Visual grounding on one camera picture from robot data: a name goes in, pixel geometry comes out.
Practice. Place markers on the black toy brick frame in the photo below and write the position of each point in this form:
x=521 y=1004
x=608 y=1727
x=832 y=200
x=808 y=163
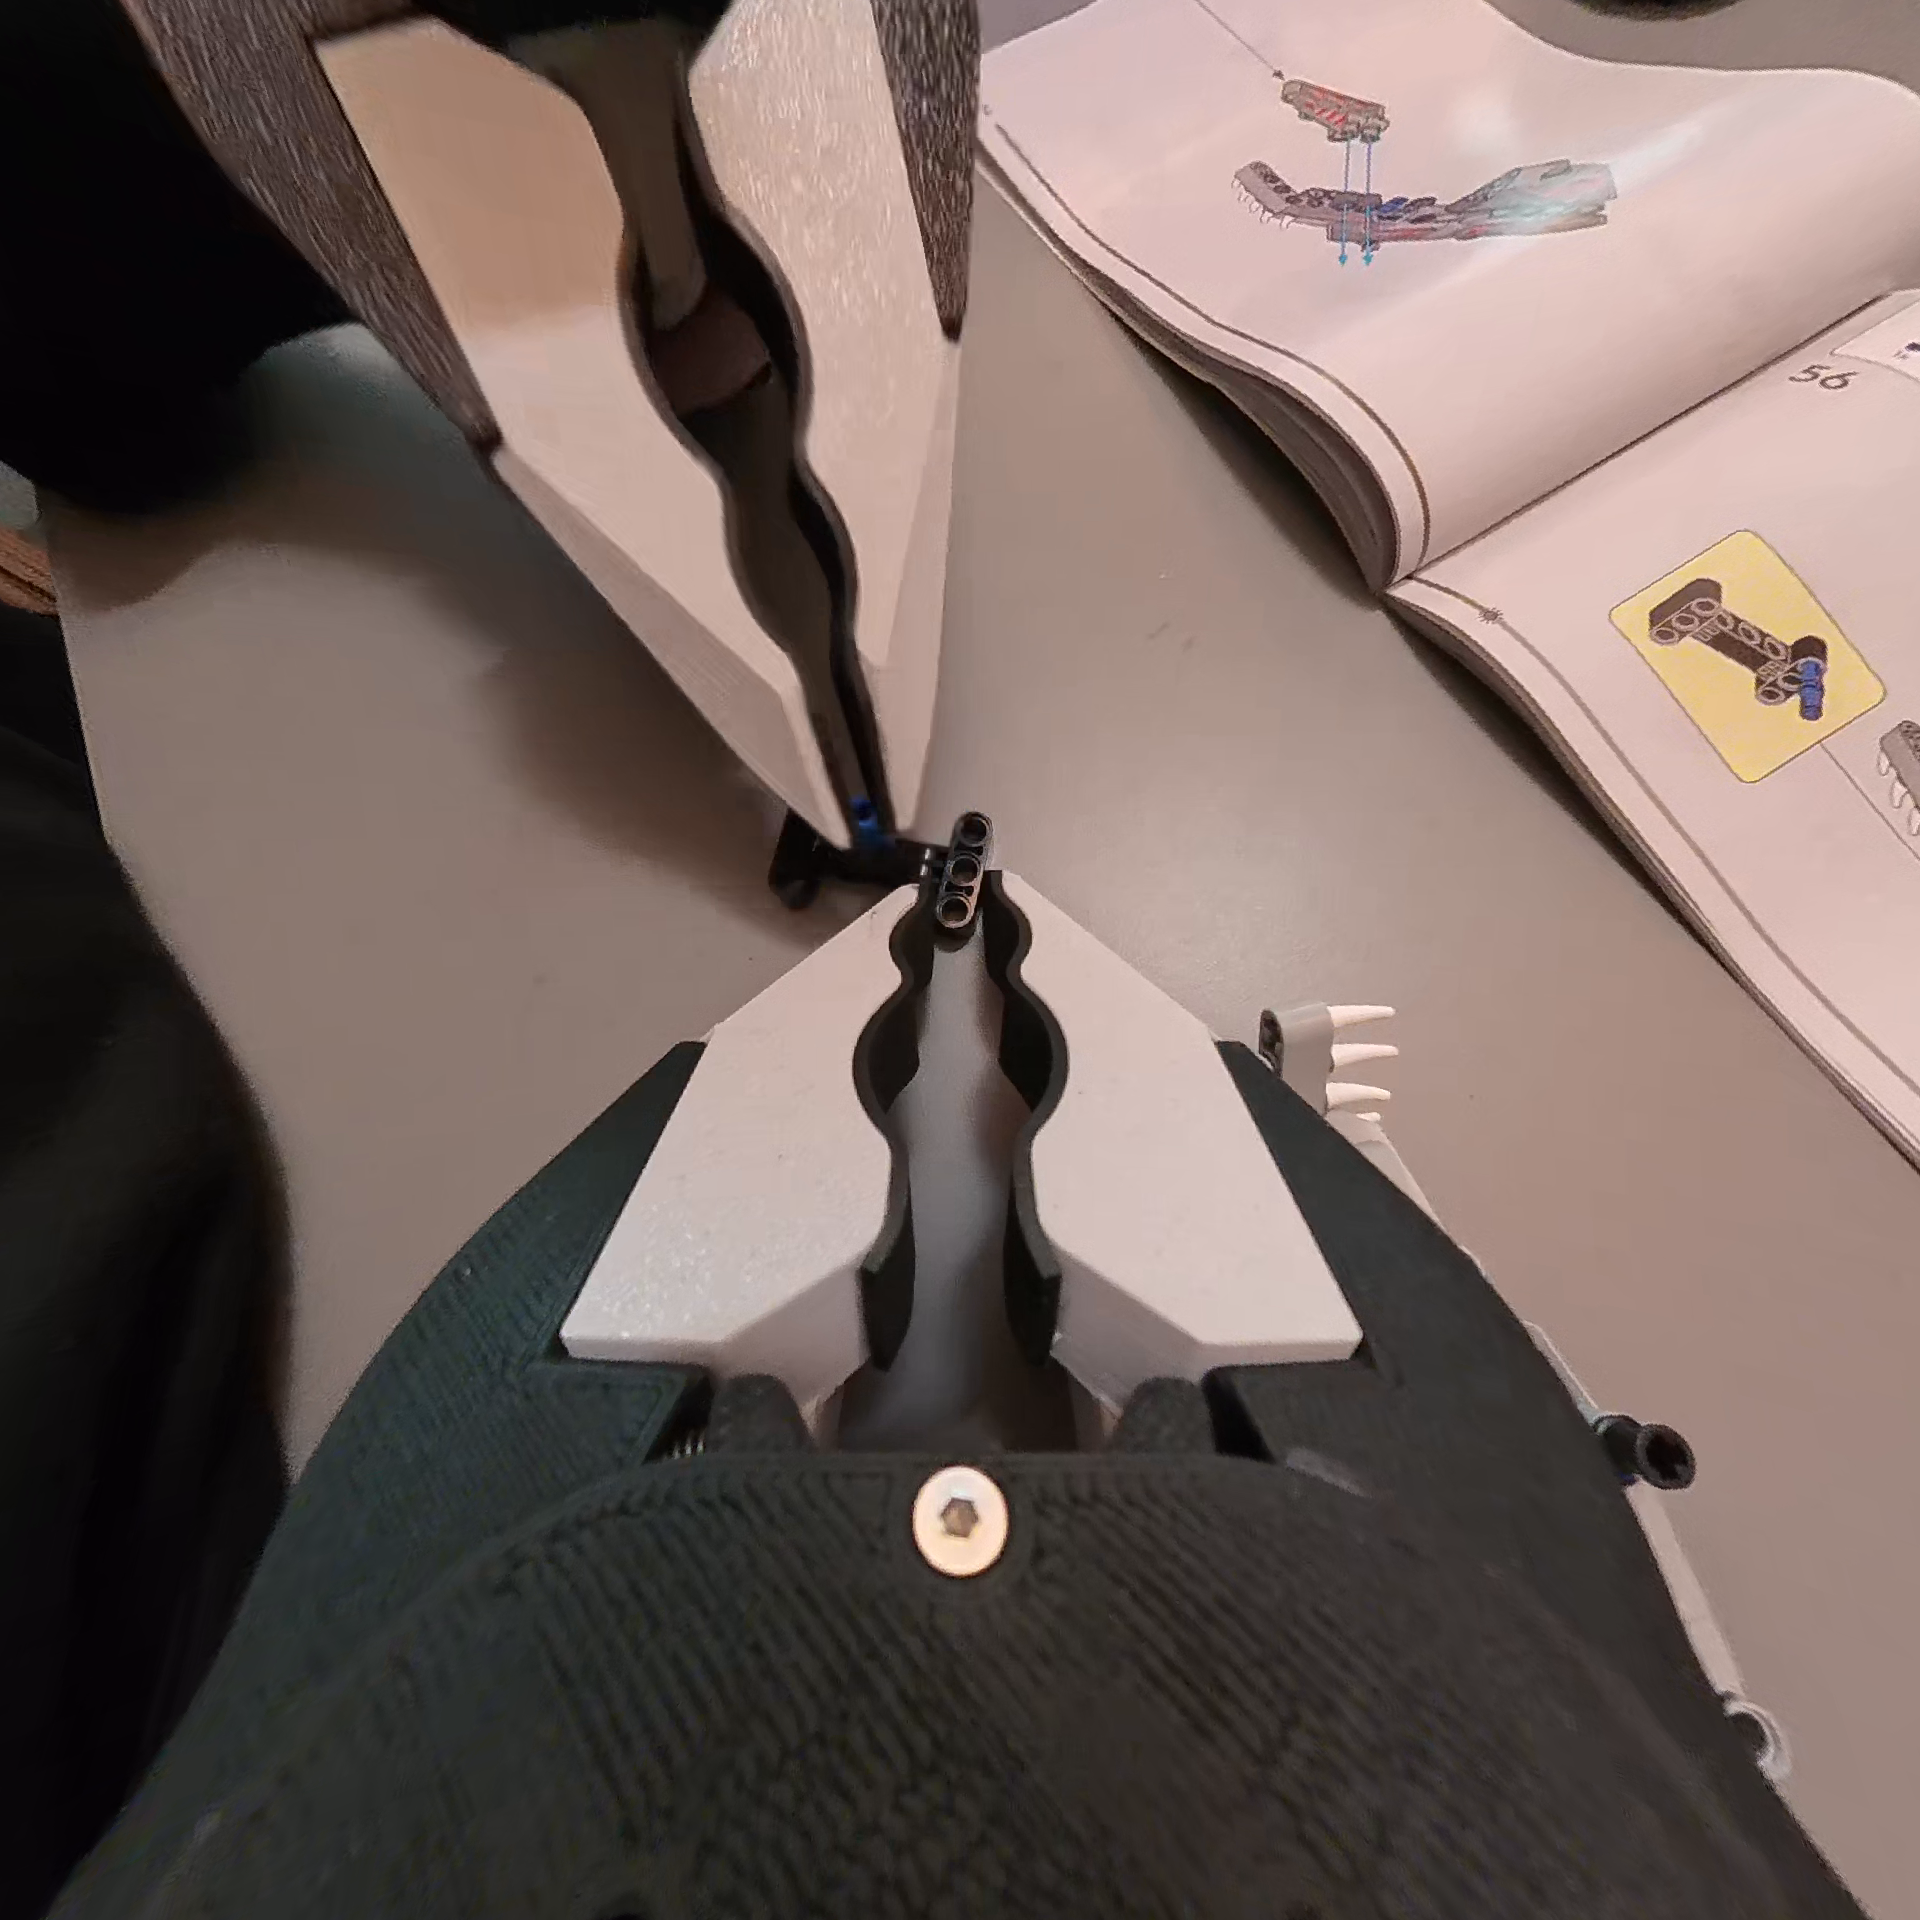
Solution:
x=967 y=901

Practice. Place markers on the grey toy brick shark head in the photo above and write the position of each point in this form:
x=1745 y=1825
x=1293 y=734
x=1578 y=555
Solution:
x=1313 y=1039

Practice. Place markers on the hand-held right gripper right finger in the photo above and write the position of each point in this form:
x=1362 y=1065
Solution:
x=1185 y=1200

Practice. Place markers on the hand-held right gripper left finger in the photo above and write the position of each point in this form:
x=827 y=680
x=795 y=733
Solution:
x=750 y=1200

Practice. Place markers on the toy brick instruction booklet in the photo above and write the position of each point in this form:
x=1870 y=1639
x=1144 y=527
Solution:
x=1499 y=301

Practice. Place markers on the blue toy brick pin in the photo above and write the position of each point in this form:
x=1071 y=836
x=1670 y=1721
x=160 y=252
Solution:
x=866 y=822

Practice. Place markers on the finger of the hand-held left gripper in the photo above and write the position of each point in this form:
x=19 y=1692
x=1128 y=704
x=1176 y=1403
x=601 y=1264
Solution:
x=869 y=376
x=570 y=452

